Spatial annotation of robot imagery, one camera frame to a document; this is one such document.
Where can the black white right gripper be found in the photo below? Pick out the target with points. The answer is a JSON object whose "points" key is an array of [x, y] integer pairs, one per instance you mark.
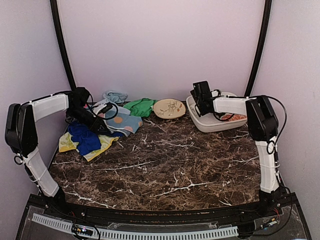
{"points": [[203, 112]]}

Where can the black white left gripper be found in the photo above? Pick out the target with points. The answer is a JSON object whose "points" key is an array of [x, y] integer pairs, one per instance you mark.
{"points": [[99, 122]]}

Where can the orange bunny pattern towel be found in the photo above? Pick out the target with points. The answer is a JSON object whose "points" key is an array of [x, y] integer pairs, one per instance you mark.
{"points": [[232, 117]]}

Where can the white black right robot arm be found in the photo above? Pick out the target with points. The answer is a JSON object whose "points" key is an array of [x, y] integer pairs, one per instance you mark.
{"points": [[262, 127]]}

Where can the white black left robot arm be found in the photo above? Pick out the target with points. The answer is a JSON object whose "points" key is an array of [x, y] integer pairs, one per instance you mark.
{"points": [[21, 133]]}

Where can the dark blue towel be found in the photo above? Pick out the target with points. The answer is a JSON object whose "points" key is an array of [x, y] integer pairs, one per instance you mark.
{"points": [[88, 141]]}

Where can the light blue dotted towel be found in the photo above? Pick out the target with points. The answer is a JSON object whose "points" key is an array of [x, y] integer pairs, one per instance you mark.
{"points": [[117, 119]]}

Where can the white plastic tub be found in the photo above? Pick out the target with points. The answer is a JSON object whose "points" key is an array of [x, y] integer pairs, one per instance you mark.
{"points": [[215, 122]]}

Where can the light blue crumpled cloth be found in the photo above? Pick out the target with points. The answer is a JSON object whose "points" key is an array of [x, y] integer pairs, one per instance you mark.
{"points": [[115, 97]]}

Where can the yellow white cloth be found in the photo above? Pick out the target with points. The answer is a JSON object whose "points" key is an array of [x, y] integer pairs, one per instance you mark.
{"points": [[66, 144]]}

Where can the beige round embroidered cloth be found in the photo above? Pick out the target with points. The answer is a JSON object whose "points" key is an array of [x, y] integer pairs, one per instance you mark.
{"points": [[169, 109]]}

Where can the green cloth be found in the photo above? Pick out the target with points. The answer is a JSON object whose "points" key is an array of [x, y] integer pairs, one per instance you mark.
{"points": [[140, 108]]}

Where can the small green circuit board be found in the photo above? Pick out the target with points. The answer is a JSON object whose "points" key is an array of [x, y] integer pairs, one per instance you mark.
{"points": [[81, 230]]}

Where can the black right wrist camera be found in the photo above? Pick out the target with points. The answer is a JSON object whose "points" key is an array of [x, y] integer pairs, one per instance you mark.
{"points": [[201, 91]]}

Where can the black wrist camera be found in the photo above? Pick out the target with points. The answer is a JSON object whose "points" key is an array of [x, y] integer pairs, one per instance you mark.
{"points": [[201, 91], [79, 97]]}

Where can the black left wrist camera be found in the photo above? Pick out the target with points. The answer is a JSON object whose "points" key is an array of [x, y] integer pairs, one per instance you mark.
{"points": [[79, 97]]}

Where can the black right corner post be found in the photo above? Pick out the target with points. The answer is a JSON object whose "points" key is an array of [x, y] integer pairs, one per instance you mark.
{"points": [[260, 47]]}

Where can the black corner post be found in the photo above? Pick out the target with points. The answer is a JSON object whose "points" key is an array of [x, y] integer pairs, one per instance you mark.
{"points": [[260, 47], [61, 43]]}

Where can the black left corner post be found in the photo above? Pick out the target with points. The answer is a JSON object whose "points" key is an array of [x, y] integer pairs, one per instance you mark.
{"points": [[61, 43]]}

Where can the white slotted cable duct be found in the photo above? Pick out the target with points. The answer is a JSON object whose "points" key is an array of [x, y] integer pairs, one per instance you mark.
{"points": [[121, 231]]}

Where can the black table front rail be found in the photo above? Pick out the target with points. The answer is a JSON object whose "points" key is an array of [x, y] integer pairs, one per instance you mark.
{"points": [[241, 214]]}

